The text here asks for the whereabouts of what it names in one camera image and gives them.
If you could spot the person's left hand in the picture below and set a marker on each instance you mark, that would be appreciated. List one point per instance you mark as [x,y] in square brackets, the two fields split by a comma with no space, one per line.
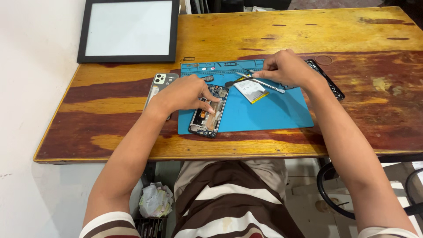
[180,96]

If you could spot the person's right hand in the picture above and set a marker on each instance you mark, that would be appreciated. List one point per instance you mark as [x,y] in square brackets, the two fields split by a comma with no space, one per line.
[290,69]

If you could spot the smartphone without back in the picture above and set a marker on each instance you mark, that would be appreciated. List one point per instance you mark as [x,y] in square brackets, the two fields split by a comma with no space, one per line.
[208,125]

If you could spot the black brush tool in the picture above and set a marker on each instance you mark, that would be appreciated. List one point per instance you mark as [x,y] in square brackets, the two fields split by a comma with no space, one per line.
[231,83]

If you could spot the grey phone back cover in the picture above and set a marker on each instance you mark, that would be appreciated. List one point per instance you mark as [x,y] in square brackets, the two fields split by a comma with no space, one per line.
[161,81]

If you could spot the metal tweezers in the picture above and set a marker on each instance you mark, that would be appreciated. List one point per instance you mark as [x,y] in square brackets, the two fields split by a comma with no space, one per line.
[272,87]

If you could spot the small black phone part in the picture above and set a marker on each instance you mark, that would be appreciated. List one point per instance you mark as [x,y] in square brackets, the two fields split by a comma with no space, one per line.
[208,78]

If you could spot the black sim tray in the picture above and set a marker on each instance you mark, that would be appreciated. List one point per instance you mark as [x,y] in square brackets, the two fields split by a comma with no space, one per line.
[189,58]

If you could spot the white phone battery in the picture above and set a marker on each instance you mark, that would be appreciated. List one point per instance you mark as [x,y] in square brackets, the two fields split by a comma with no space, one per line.
[252,92]

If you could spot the blue silicone repair mat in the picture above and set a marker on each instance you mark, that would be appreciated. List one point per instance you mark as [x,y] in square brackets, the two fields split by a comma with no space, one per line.
[264,112]

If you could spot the black framed white board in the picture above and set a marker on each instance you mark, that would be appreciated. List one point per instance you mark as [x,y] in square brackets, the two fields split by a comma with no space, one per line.
[129,28]

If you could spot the dark things behind table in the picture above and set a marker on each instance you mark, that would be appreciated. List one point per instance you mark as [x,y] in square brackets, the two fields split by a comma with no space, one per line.
[231,5]

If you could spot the crumpled paper waste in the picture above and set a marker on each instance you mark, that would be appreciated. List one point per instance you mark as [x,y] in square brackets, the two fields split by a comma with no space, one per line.
[155,200]

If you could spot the brown striped shirt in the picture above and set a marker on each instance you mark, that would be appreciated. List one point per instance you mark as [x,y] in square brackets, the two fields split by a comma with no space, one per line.
[231,191]

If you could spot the black waste bin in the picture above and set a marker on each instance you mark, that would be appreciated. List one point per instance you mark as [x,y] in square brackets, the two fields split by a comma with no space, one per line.
[150,228]

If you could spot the black phone frame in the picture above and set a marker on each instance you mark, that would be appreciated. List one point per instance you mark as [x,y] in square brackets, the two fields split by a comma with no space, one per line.
[333,89]

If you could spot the small black bracket part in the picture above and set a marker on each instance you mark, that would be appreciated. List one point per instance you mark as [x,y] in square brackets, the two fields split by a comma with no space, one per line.
[230,63]

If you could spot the black round stool frame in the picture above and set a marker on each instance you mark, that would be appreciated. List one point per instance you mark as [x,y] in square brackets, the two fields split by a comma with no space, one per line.
[325,198]

